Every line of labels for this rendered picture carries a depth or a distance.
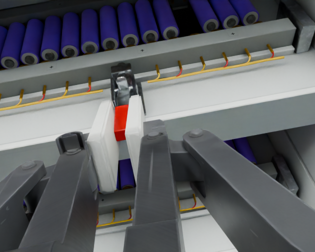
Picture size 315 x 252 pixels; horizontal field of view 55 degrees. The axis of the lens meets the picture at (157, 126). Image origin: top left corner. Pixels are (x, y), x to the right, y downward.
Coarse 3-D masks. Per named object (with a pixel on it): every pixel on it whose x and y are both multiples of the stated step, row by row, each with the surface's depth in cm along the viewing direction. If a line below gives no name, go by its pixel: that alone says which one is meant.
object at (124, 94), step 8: (120, 80) 24; (120, 88) 24; (128, 88) 24; (120, 96) 23; (128, 96) 23; (120, 104) 22; (128, 104) 21; (120, 112) 20; (120, 120) 19; (120, 128) 18; (120, 136) 19
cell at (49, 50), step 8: (48, 16) 34; (56, 16) 34; (48, 24) 32; (56, 24) 33; (48, 32) 31; (56, 32) 32; (48, 40) 30; (56, 40) 31; (48, 48) 30; (56, 48) 30; (48, 56) 30; (56, 56) 31
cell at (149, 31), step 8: (144, 0) 34; (136, 8) 33; (144, 8) 32; (144, 16) 31; (152, 16) 32; (144, 24) 30; (152, 24) 30; (144, 32) 30; (152, 32) 30; (144, 40) 31
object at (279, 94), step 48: (0, 0) 34; (48, 0) 35; (288, 0) 29; (96, 96) 27; (144, 96) 27; (192, 96) 26; (240, 96) 25; (288, 96) 25; (0, 144) 25; (48, 144) 25
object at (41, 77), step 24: (264, 24) 27; (288, 24) 27; (120, 48) 28; (144, 48) 27; (168, 48) 27; (192, 48) 27; (216, 48) 27; (240, 48) 27; (264, 48) 28; (0, 72) 27; (24, 72) 27; (48, 72) 26; (72, 72) 27; (96, 72) 27; (192, 72) 26; (0, 96) 27; (72, 96) 26
